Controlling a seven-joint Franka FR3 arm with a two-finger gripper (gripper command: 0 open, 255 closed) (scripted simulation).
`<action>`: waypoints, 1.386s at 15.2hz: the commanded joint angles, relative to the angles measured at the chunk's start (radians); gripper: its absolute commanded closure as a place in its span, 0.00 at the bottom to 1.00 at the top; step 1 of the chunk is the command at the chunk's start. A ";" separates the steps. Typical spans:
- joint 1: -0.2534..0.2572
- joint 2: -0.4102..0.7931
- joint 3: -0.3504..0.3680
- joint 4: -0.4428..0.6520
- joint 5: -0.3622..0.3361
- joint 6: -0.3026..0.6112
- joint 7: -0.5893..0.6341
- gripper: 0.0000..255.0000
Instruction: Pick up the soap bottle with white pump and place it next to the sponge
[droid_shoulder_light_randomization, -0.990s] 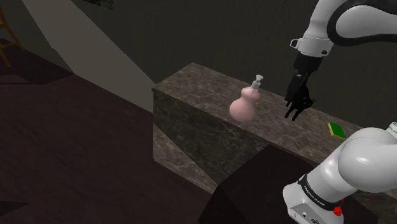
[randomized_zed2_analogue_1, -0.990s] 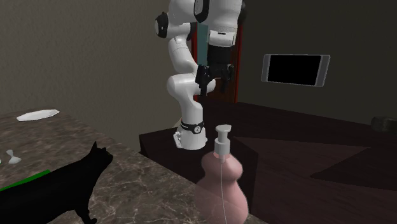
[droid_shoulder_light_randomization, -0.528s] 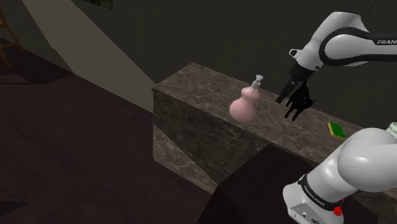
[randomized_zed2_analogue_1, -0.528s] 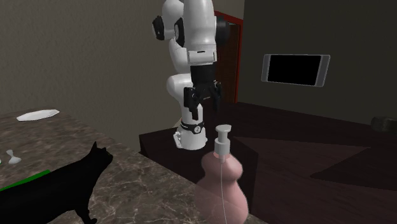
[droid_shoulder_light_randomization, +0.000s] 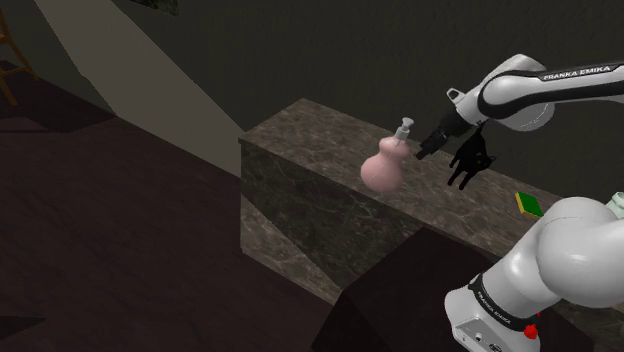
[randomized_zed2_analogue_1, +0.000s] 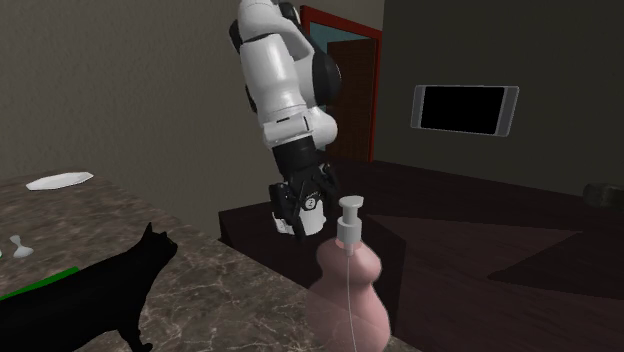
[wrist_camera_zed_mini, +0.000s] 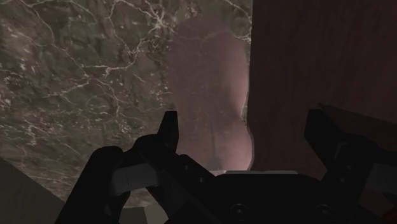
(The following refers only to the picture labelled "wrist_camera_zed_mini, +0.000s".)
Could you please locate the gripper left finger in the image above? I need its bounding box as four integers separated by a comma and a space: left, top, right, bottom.
54, 110, 221, 224

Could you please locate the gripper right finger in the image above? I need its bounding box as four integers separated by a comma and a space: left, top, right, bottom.
303, 108, 397, 224

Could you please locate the dark wood robot stand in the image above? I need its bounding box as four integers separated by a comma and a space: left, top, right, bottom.
247, 0, 397, 218

